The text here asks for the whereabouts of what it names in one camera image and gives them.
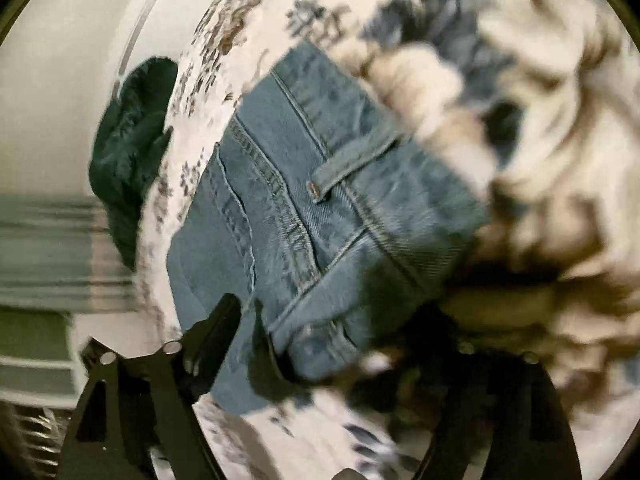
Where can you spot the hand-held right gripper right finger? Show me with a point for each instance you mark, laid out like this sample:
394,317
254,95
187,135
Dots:
270,370

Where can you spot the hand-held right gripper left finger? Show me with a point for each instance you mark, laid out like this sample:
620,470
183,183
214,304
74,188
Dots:
215,332

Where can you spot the blue denim pants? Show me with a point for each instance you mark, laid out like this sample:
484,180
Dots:
350,185

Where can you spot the grey striped curtain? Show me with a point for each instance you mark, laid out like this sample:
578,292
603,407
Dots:
50,250

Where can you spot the dark green blanket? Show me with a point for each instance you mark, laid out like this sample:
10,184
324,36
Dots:
130,160

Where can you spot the floral bed blanket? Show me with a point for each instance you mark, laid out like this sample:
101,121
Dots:
550,135

